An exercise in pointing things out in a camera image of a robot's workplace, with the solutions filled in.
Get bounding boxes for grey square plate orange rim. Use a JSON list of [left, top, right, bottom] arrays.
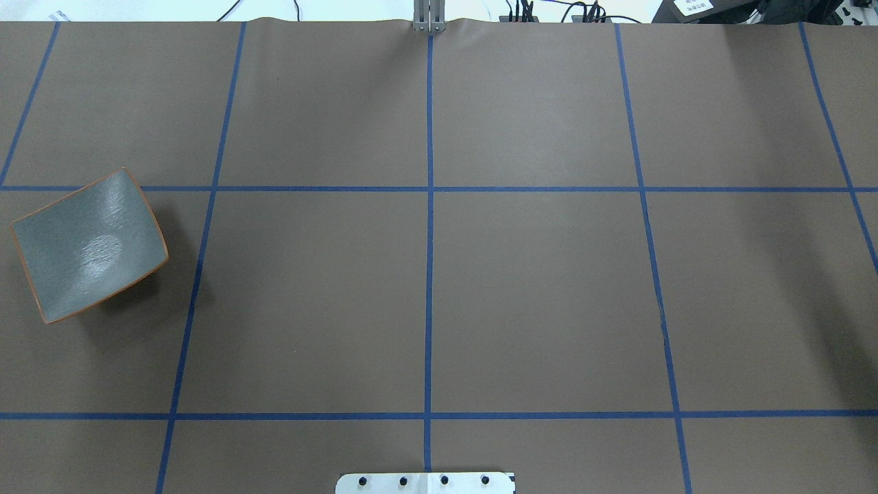
[[10, 168, 169, 325]]

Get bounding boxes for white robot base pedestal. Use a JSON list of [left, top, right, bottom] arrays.
[[335, 472, 517, 493]]

